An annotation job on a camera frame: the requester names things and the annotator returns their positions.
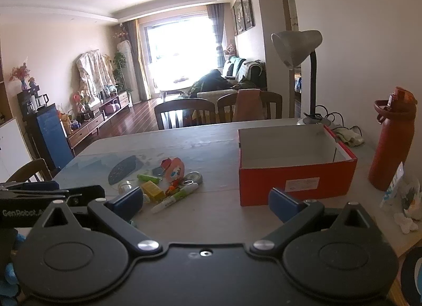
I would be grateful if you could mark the dark framed picture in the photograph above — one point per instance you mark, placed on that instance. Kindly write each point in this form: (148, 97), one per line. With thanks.
(239, 15)
(248, 6)

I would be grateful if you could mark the yellow box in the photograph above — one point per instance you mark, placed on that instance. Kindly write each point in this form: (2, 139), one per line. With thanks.
(153, 190)

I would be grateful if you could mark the pink flowers in vase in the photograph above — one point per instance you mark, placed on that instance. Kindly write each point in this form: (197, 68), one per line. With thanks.
(19, 73)

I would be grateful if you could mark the floral cloth cover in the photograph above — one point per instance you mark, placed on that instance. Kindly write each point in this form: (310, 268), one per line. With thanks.
(94, 68)

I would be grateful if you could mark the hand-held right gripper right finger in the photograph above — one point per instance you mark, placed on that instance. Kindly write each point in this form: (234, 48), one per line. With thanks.
(283, 206)

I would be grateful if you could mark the red cardboard box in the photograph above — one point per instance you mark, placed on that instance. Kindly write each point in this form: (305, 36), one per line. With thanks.
(263, 187)

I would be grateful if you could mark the white green marker pen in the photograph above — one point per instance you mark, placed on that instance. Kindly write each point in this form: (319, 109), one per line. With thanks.
(173, 199)

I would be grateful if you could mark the red water bottle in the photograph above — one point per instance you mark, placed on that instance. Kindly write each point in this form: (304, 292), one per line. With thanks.
(392, 147)

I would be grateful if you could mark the grey curtain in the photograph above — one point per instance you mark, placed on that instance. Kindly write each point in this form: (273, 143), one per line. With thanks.
(136, 62)
(217, 29)

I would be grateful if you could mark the green whistle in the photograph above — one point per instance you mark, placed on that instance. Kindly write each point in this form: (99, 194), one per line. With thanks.
(148, 177)

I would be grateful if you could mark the dark round object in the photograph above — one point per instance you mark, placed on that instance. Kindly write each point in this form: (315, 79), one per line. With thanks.
(412, 276)

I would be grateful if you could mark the green potted plant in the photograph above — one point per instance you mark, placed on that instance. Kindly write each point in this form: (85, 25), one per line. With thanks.
(119, 62)

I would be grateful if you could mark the black coffee machine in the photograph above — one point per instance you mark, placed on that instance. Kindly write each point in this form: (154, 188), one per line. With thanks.
(33, 100)

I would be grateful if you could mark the pink cloth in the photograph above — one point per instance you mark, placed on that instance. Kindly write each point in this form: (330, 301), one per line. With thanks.
(247, 105)

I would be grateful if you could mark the grey sofa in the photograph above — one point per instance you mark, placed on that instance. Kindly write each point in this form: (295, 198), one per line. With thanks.
(250, 68)

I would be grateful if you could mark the white cabinet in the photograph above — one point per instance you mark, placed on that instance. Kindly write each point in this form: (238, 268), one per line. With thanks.
(13, 151)

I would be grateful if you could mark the dark wooden chair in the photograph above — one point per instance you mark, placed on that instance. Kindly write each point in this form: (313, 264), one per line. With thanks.
(31, 170)
(273, 105)
(184, 105)

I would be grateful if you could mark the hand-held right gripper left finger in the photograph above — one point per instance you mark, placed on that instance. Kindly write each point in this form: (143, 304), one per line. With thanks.
(127, 200)

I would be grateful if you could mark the white printed packet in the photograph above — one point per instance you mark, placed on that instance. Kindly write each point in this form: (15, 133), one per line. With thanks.
(402, 190)

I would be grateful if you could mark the white standing air conditioner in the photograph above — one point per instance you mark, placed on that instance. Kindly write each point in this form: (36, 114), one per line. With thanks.
(128, 68)

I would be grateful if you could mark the white crumpled tissue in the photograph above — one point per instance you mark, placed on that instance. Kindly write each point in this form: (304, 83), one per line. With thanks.
(405, 223)

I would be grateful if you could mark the grey desk lamp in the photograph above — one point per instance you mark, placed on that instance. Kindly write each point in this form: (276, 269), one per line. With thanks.
(301, 45)

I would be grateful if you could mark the blue board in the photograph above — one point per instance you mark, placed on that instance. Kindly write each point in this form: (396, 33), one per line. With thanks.
(54, 134)

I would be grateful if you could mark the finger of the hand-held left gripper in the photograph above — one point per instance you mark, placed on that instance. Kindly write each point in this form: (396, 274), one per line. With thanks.
(36, 186)
(85, 193)

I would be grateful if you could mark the dark jacket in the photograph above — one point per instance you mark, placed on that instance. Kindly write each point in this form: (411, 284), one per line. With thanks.
(211, 80)

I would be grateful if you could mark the person's left hand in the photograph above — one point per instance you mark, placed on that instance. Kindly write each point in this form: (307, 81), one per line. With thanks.
(8, 276)

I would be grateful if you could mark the wooden drawer cabinet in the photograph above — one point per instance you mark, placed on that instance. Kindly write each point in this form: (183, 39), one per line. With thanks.
(95, 121)

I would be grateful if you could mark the green white cloth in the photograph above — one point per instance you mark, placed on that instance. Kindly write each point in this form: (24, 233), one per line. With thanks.
(347, 136)

